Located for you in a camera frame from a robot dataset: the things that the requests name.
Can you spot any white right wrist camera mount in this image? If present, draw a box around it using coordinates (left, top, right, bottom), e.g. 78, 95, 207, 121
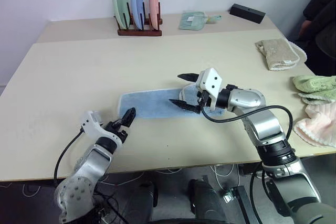
196, 68, 223, 111

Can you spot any brown wooden plate rack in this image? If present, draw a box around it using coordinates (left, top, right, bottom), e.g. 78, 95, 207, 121
113, 1, 163, 37

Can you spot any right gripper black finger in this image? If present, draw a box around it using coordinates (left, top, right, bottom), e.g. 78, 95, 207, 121
177, 72, 200, 83
169, 99, 202, 115

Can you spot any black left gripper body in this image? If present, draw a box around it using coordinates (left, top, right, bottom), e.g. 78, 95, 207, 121
103, 120, 129, 141

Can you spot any white scalloped towel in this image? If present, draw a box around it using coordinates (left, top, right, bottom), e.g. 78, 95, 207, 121
288, 40, 308, 65

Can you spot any pink ribbed towel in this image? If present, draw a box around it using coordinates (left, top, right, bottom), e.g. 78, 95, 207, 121
292, 102, 336, 148

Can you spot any person's bare hand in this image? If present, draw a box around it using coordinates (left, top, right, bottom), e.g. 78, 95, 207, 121
299, 20, 313, 39

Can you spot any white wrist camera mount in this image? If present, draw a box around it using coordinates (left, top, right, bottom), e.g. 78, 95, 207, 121
79, 110, 124, 146
196, 68, 223, 111

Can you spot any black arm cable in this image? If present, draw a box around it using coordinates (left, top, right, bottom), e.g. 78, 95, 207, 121
53, 127, 85, 186
200, 104, 293, 141

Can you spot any green plate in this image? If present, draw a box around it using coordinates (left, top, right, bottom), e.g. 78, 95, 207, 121
111, 0, 131, 29

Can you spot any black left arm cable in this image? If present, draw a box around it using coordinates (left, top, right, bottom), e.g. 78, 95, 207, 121
53, 127, 85, 186

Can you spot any light blue towel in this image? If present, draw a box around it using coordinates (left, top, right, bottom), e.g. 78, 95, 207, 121
117, 83, 225, 120

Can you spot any black floor stand bar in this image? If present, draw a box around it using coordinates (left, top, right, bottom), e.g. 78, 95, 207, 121
230, 185, 264, 224

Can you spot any dark rounded shape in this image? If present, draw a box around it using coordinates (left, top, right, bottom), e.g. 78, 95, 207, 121
128, 180, 159, 224
187, 178, 227, 222

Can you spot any light green dustpan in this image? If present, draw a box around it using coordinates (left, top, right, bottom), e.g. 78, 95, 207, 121
178, 10, 208, 31

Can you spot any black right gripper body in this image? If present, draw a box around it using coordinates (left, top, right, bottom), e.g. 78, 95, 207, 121
196, 90, 212, 109

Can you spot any small light green handle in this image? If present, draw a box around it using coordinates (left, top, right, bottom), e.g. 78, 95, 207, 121
205, 15, 222, 24

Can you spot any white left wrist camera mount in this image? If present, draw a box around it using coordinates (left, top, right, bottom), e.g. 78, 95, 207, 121
79, 110, 124, 146

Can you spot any light green towel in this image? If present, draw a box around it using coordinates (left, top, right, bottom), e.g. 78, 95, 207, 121
291, 74, 336, 98

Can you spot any person in dark clothes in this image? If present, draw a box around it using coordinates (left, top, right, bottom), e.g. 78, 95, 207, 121
298, 0, 336, 77

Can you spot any long black box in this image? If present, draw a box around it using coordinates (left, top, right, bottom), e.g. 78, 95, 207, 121
229, 3, 267, 24

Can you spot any folded beige towel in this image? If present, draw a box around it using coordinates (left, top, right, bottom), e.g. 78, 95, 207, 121
255, 38, 301, 72

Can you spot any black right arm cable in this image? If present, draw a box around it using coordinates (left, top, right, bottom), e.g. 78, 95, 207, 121
200, 104, 293, 141

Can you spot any blue plate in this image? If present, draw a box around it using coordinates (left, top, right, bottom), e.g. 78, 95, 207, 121
130, 0, 145, 30

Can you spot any pink plate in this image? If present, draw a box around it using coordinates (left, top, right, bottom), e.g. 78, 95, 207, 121
148, 0, 161, 31

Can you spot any white floor cable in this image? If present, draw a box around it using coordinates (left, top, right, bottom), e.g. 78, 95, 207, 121
22, 183, 42, 198
213, 163, 242, 191
99, 172, 145, 186

